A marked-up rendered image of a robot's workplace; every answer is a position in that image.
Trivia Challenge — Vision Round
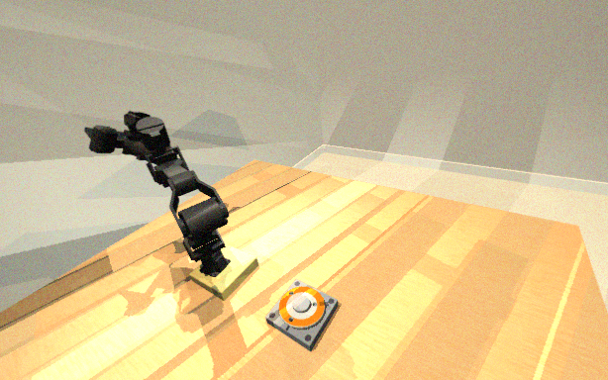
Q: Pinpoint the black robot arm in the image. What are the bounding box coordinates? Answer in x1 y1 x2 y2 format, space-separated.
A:
123 111 231 277

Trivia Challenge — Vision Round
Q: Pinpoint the orange round plate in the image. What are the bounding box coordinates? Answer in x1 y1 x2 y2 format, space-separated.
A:
279 287 325 329

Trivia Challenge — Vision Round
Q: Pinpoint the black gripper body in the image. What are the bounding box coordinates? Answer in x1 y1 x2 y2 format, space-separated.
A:
89 126 146 160

